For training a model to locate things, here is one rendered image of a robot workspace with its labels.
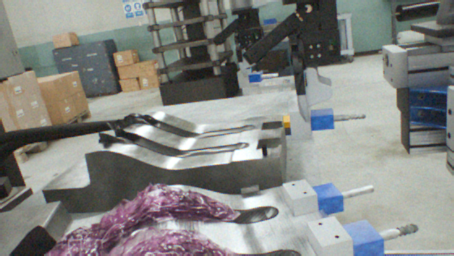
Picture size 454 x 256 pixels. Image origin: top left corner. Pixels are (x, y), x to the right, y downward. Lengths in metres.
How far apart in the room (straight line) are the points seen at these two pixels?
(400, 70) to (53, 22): 8.17
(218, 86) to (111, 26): 3.91
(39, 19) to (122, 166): 8.26
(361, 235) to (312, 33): 0.31
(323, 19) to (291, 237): 0.34
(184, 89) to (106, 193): 4.04
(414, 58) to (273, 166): 0.47
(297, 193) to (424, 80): 0.54
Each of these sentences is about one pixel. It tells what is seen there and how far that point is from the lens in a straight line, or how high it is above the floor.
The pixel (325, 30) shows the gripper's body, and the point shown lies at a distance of 0.59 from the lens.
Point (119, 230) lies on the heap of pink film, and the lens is 0.49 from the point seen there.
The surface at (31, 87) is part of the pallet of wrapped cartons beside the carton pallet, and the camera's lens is 4.70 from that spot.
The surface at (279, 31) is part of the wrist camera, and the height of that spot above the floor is 1.10.
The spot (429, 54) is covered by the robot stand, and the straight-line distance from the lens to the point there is 0.94.
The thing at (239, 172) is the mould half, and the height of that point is 0.87.
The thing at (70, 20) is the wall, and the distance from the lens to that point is 8.45.
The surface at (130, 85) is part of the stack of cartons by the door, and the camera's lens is 7.54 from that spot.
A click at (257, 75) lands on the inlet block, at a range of 1.14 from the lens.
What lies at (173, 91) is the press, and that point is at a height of 0.30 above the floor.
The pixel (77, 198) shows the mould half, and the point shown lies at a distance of 0.79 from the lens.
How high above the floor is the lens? 1.13
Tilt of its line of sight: 17 degrees down
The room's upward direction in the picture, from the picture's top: 10 degrees counter-clockwise
